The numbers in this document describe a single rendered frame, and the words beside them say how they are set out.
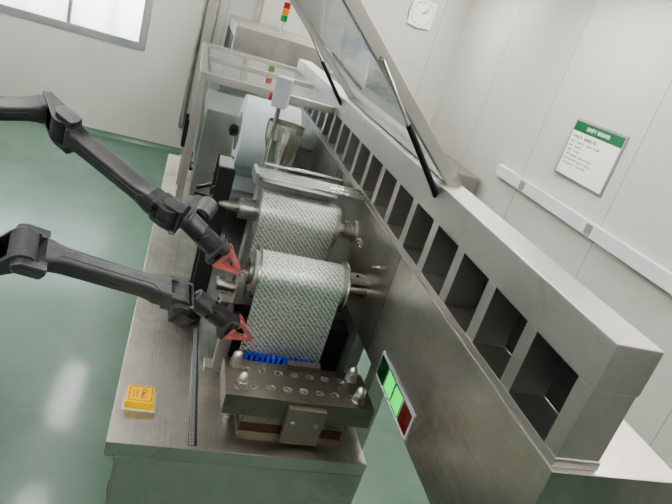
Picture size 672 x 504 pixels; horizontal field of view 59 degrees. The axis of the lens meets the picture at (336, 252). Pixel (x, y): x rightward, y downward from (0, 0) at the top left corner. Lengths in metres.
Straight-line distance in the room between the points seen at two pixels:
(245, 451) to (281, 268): 0.47
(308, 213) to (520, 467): 1.05
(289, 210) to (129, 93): 5.46
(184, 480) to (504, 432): 0.87
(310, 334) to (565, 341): 0.90
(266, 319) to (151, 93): 5.63
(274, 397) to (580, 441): 0.83
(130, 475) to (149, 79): 5.84
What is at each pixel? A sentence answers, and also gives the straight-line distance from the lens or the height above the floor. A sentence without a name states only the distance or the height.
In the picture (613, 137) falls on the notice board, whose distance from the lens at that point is 4.71.
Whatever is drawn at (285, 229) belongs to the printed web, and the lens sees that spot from 1.79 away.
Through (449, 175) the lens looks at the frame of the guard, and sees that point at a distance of 1.43.
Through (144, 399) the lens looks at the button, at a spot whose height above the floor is 0.92.
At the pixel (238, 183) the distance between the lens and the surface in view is 2.57.
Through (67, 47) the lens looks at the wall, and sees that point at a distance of 7.16.
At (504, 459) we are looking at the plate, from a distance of 1.05.
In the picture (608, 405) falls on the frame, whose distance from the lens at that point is 0.94.
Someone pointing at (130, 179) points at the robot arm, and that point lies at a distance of 1.64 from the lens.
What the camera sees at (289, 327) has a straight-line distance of 1.66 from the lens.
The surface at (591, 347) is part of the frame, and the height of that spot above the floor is 1.62.
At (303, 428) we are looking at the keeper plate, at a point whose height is 0.96.
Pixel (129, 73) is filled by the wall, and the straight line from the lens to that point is 7.09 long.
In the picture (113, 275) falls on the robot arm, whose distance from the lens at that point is 1.46.
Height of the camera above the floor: 1.93
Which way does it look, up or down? 21 degrees down
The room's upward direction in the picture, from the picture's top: 18 degrees clockwise
